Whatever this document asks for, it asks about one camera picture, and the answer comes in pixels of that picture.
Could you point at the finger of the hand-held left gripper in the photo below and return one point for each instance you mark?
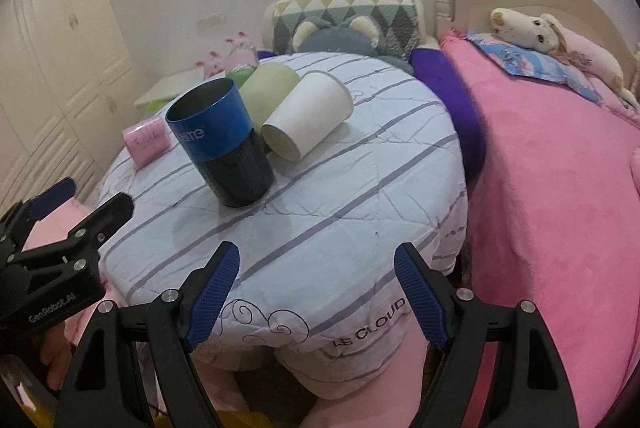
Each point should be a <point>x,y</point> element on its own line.
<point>50,197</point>
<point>107,215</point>

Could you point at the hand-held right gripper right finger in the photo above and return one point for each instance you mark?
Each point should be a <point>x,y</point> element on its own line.
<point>420,298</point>

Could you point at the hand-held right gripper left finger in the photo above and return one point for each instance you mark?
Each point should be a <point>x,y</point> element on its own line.
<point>212,293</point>

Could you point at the white cup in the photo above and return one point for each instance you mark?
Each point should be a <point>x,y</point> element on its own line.
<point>310,108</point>

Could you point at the pink cup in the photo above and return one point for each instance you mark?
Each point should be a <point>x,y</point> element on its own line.
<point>145,140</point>

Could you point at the blue and black cup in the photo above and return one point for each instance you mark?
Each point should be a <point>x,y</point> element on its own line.
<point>220,133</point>

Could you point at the pale green cup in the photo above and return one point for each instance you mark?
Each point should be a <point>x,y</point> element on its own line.
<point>267,93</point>

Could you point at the yellow object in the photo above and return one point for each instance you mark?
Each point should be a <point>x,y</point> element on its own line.
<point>25,413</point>

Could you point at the cream wardrobe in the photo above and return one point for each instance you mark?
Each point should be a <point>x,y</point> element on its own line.
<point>60,58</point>

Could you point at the white bedside table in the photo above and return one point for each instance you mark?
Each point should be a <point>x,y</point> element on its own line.
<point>170,88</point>

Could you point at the white striped cloth table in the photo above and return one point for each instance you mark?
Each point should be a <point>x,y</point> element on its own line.
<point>325,188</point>

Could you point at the pink bed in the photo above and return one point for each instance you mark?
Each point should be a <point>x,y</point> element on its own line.
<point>540,208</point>

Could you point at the pink flower decoration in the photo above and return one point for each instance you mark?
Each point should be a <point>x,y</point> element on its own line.
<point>212,58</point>

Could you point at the purple cloth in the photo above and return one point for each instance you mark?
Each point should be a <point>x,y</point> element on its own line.
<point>455,108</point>

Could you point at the blue printed pillow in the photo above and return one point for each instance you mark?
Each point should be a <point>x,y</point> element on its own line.
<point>520,58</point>

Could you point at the grey bear plush pillow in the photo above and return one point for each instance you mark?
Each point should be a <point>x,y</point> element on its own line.
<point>335,40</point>

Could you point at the white plush toy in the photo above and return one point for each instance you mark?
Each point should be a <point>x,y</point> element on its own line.
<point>525,28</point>

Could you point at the triangle patterned cushion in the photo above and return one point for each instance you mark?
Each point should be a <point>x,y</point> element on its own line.
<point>350,8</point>

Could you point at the white wall socket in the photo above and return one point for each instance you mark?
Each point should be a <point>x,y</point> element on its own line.
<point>210,22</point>

